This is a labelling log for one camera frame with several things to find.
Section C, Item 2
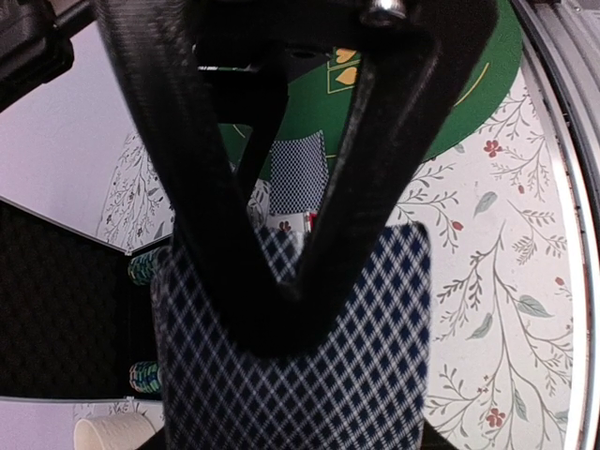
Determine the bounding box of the blue playing card deck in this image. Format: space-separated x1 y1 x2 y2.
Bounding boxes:
151 222 430 449

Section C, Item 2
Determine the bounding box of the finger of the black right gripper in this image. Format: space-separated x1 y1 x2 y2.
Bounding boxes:
96 0 498 360

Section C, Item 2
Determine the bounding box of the cream ribbed ceramic mug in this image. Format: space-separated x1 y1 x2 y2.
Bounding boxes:
73 412 157 450

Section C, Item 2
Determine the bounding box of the green round poker mat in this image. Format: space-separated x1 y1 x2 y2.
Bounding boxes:
192 1 504 186

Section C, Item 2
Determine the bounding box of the green blue chip stack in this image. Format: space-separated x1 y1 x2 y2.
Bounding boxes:
128 361 161 394

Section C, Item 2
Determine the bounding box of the aluminium poker case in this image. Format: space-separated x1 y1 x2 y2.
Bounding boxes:
1 202 157 400

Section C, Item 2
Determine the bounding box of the green poker chip stack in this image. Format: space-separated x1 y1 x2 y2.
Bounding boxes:
127 248 161 286

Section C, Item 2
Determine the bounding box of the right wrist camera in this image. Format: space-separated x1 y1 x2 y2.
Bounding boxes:
1 1 95 110

